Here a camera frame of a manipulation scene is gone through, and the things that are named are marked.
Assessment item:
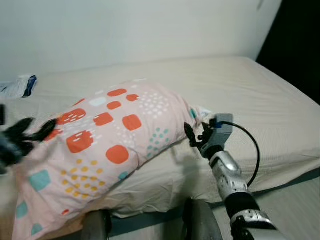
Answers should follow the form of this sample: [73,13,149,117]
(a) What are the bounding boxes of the grey robot leg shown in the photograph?
[181,198,224,240]
[81,210,112,240]

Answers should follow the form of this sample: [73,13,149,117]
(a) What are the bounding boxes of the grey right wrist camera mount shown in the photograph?
[212,113,234,147]

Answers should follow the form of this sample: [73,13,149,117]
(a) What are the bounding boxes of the beige mattress bed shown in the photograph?
[0,56,320,223]

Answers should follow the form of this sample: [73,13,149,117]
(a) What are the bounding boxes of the grey robot right leg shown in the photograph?
[181,198,224,240]

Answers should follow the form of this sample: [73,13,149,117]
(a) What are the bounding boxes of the white plastic package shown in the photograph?
[0,75,38,99]

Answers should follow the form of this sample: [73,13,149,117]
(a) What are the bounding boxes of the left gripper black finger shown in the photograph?
[27,118,58,143]
[2,117,35,141]

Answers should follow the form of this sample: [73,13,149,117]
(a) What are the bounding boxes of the grey robot left leg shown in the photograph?
[81,210,112,240]

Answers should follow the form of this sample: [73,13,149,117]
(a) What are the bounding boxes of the pink patterned pillow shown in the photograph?
[11,80,213,240]

